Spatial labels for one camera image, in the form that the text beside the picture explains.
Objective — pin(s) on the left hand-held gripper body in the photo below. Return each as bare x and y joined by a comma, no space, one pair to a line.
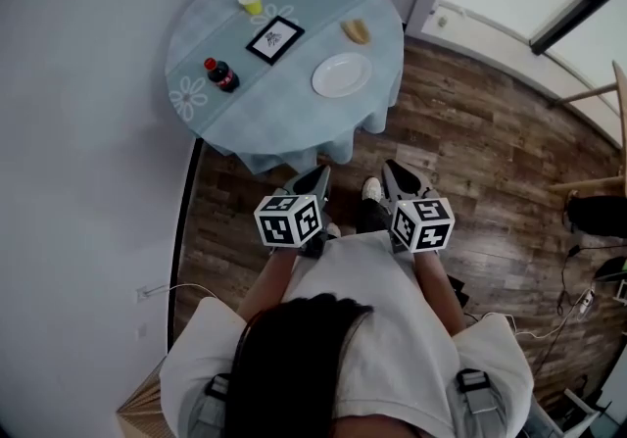
284,225

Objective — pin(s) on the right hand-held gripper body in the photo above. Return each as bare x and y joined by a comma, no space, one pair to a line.
423,225

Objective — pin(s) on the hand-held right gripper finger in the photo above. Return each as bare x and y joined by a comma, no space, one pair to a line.
425,187
392,188

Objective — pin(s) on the bread roll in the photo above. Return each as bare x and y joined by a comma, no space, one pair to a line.
356,32

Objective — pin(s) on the person's left forearm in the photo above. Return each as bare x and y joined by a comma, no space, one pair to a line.
267,284

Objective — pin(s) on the person's right forearm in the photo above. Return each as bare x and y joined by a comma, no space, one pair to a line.
438,294

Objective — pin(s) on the person's right white shoe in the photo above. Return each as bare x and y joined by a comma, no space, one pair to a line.
371,187

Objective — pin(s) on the person's white shoe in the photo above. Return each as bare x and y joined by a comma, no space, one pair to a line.
333,230
371,187

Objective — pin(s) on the person's right leg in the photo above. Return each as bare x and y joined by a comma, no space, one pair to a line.
371,215

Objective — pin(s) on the person's left white shoe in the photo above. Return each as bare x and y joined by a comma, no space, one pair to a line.
333,230

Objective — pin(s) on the round table with blue cloth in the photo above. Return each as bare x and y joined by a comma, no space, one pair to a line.
294,117

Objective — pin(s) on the black box device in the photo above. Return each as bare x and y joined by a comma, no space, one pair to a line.
459,291

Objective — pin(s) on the person's white shirt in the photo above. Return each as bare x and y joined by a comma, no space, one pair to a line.
387,318

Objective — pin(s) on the cola bottle with red cap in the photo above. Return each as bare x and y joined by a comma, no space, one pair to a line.
223,77

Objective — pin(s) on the small grey round fixture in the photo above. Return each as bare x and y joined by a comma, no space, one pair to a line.
443,21

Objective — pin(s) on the black bag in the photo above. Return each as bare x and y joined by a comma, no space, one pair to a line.
602,215

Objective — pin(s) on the white power strip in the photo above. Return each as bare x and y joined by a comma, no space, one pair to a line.
587,301

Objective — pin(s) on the yellow paper cup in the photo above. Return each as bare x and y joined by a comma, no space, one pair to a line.
251,2

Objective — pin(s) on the black monitor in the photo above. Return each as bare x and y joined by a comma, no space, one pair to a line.
612,270

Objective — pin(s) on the light wooden table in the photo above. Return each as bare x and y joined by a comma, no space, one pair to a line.
623,103

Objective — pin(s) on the beige ribbed box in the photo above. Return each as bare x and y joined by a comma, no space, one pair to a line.
144,406

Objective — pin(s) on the black picture frame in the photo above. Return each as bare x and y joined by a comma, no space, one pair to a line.
274,40

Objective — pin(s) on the white wall socket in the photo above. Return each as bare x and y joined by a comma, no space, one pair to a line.
142,293

